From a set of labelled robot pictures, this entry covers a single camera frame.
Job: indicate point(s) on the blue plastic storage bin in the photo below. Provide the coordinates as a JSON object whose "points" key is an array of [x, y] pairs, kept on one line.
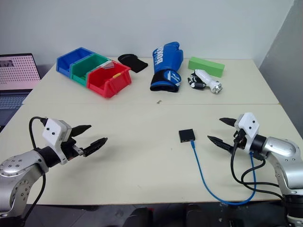
{"points": [[67, 62]]}

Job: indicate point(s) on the grey laptop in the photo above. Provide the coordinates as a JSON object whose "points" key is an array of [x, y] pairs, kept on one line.
{"points": [[16, 71]]}

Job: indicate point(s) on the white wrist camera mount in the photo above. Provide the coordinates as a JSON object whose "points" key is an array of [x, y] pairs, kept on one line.
{"points": [[53, 128], [248, 124]]}

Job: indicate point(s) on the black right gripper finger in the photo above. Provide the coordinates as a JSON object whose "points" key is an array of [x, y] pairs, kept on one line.
{"points": [[229, 121], [221, 143]]}

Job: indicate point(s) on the small yellow clip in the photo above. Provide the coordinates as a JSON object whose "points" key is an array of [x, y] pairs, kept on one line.
{"points": [[116, 75]]}

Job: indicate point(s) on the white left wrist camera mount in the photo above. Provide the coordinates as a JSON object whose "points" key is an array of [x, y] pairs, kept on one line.
{"points": [[53, 128]]}

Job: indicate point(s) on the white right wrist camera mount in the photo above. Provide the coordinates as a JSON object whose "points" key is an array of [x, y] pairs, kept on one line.
{"points": [[248, 124]]}

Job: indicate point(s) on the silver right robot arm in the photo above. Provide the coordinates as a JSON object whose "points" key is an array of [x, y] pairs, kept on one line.
{"points": [[279, 146]]}

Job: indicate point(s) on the white robotic hand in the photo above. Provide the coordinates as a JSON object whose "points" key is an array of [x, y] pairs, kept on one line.
{"points": [[207, 79]]}

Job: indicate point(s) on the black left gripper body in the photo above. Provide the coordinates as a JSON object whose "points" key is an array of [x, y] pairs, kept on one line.
{"points": [[71, 150]]}

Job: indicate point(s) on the blue boxing glove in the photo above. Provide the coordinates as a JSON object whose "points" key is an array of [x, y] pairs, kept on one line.
{"points": [[166, 60]]}

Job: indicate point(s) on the green foam block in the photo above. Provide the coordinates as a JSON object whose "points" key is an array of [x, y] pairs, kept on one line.
{"points": [[206, 66]]}

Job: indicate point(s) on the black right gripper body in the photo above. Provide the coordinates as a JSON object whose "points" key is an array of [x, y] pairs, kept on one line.
{"points": [[242, 142]]}

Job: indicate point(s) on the small black box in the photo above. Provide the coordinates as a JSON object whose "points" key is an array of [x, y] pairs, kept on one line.
{"points": [[187, 135]]}

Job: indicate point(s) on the clear red-edged packet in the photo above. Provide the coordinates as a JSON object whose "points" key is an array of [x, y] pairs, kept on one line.
{"points": [[109, 65]]}

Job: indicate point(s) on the red plastic storage bin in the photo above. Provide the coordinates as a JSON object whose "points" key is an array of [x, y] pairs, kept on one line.
{"points": [[111, 85]]}

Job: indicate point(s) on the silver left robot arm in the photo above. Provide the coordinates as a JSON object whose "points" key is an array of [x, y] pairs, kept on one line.
{"points": [[14, 165]]}

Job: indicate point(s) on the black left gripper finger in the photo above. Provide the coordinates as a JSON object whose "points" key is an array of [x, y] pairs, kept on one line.
{"points": [[81, 128], [95, 146]]}

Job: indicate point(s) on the green plastic storage bin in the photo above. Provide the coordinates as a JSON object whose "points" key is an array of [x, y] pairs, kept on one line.
{"points": [[86, 67]]}

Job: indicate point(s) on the grey partition panel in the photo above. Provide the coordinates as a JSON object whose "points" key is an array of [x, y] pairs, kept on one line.
{"points": [[284, 59]]}

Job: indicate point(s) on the black fabric pad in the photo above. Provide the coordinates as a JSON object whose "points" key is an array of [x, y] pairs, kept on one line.
{"points": [[133, 62]]}

